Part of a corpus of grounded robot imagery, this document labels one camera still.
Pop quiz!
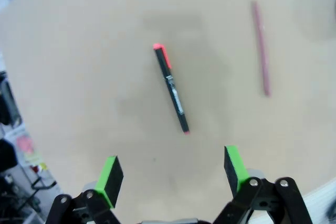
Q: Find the black highlighter with pink cap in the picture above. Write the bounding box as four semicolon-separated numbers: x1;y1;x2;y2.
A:
152;42;191;136

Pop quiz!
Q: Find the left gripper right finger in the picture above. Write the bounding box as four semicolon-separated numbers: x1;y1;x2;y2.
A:
213;145;313;224

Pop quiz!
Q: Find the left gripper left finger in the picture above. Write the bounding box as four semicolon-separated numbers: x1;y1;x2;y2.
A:
46;155;124;224

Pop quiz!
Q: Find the paper with pink sticker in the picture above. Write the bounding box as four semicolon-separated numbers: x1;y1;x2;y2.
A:
14;129;45;167

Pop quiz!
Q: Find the maroon pencil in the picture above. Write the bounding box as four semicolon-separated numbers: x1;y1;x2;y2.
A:
250;0;271;97

